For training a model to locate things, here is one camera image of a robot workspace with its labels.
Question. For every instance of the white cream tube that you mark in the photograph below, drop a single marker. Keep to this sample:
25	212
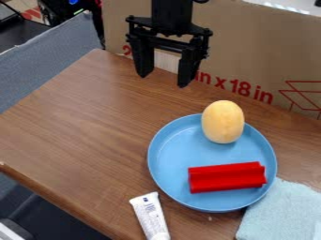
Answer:
148	212

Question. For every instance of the red plastic block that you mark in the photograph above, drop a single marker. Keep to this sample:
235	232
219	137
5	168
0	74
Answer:
226	177

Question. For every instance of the blue round plate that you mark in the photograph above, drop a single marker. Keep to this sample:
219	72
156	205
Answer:
179	147

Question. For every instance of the yellow potato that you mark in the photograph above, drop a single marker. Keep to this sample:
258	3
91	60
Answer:
222	121

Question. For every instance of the light blue towel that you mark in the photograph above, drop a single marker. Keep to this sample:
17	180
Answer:
286	215

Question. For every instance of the brown cardboard box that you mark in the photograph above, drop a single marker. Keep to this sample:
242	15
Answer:
265	54

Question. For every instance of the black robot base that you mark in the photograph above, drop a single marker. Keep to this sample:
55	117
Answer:
59	10

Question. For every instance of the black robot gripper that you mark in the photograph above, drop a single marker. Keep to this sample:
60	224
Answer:
167	30

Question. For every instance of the grey fabric divider panel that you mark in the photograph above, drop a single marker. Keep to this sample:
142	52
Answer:
31	63

